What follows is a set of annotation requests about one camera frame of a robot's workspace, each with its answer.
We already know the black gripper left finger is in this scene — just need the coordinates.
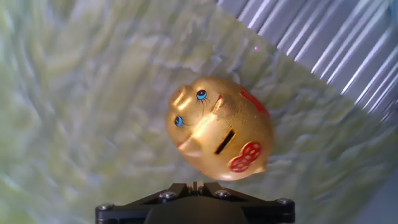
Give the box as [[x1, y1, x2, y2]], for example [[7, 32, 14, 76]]
[[95, 182, 197, 224]]

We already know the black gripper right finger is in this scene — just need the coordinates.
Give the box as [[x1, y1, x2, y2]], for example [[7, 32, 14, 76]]
[[198, 182, 295, 224]]

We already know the golden piggy bank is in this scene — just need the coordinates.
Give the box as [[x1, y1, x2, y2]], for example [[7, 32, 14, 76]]
[[165, 76, 275, 182]]

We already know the green marble pattern mat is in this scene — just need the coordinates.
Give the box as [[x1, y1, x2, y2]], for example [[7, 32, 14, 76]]
[[0, 0, 398, 224]]

